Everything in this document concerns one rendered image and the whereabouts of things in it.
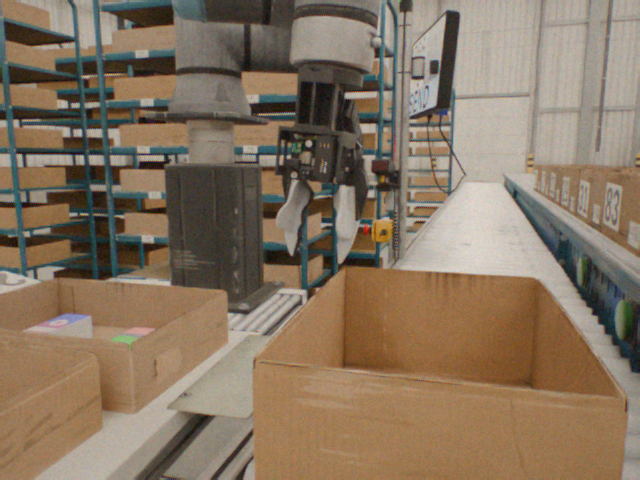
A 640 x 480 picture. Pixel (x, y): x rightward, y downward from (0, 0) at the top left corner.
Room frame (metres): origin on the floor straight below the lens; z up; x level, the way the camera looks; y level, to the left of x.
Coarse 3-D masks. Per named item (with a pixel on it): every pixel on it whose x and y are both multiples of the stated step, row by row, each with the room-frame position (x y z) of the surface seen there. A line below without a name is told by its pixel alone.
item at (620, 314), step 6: (624, 300) 0.85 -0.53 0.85; (618, 306) 0.86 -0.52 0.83; (624, 306) 0.84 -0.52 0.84; (630, 306) 0.83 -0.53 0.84; (618, 312) 0.85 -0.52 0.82; (624, 312) 0.83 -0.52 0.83; (630, 312) 0.82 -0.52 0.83; (618, 318) 0.85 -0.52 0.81; (624, 318) 0.82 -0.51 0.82; (630, 318) 0.82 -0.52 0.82; (618, 324) 0.85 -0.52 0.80; (624, 324) 0.82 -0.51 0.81; (630, 324) 0.82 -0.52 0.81; (618, 330) 0.85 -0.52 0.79; (624, 330) 0.82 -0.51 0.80; (630, 330) 0.82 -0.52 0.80; (618, 336) 0.84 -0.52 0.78; (624, 336) 0.82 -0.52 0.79
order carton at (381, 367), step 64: (320, 320) 0.63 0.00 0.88; (384, 320) 0.77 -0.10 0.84; (448, 320) 0.74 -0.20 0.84; (512, 320) 0.72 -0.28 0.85; (256, 384) 0.41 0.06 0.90; (320, 384) 0.39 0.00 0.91; (384, 384) 0.38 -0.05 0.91; (448, 384) 0.36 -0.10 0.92; (512, 384) 0.70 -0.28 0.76; (576, 384) 0.47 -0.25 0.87; (256, 448) 0.41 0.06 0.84; (320, 448) 0.39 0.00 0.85; (384, 448) 0.38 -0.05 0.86; (448, 448) 0.36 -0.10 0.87; (512, 448) 0.35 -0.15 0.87; (576, 448) 0.34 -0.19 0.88
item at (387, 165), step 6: (372, 162) 1.63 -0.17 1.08; (378, 162) 1.63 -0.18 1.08; (384, 162) 1.62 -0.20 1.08; (390, 162) 1.63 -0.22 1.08; (372, 168) 1.63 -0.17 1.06; (378, 168) 1.62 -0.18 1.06; (384, 168) 1.62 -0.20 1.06; (390, 168) 1.63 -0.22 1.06; (378, 174) 1.65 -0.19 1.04; (384, 174) 1.65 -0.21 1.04; (390, 174) 1.67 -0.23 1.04; (378, 180) 1.68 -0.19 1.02; (384, 180) 1.67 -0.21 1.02; (384, 186) 1.67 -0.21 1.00
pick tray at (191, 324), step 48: (48, 288) 0.97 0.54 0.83; (96, 288) 0.98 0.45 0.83; (144, 288) 0.95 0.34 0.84; (192, 288) 0.92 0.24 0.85; (0, 336) 0.69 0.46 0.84; (48, 336) 0.66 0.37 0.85; (96, 336) 0.91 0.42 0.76; (144, 336) 0.66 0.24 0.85; (192, 336) 0.77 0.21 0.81; (144, 384) 0.65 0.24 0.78
